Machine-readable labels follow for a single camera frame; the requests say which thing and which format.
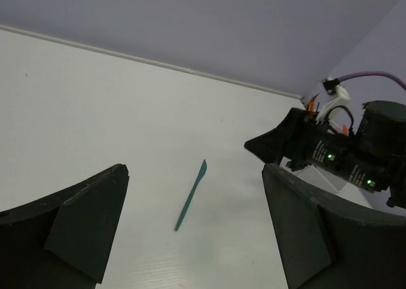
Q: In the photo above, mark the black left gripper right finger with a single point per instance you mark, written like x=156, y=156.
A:
x=325, y=241

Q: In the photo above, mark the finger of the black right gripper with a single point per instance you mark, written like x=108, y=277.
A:
x=270, y=146

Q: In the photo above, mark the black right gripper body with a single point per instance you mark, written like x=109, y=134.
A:
x=310, y=143

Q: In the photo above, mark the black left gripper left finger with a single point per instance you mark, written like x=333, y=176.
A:
x=64, y=240

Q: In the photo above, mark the orange yellow chopstick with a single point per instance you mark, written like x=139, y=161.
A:
x=311, y=105

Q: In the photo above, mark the teal plastic knife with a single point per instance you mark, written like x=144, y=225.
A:
x=200, y=175

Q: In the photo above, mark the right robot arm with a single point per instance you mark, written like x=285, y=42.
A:
x=371, y=157

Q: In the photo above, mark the white divided utensil container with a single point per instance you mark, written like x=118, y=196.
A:
x=335, y=184

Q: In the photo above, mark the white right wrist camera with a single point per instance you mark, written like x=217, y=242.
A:
x=336, y=95

